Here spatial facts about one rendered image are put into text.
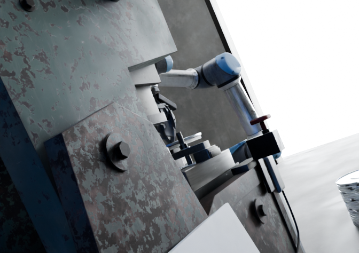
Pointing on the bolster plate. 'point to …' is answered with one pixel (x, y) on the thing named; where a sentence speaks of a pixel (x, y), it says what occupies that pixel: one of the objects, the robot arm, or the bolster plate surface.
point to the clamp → (200, 156)
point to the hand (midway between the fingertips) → (172, 141)
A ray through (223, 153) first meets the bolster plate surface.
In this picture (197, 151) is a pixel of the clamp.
